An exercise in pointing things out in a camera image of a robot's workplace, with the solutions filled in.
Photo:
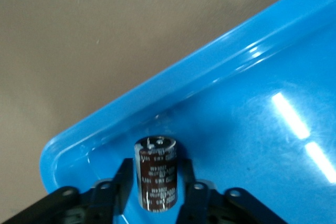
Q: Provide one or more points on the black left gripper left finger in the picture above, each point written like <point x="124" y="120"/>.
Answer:
<point x="124" y="179"/>

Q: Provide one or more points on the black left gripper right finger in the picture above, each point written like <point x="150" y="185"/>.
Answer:
<point x="190" y="190"/>

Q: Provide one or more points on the short dark electrolytic capacitor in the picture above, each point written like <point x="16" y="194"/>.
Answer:
<point x="156" y="174"/>

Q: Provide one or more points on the blue plastic tray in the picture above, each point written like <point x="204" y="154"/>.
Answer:
<point x="236" y="129"/>

